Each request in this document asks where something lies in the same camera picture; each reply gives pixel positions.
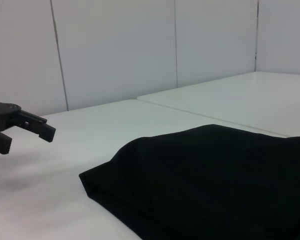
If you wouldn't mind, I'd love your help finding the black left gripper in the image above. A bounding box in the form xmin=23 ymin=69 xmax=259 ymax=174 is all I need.
xmin=0 ymin=98 xmax=57 ymax=155

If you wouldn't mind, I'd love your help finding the black shirt with FREE! print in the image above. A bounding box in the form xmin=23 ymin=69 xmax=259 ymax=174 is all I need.
xmin=78 ymin=123 xmax=300 ymax=240

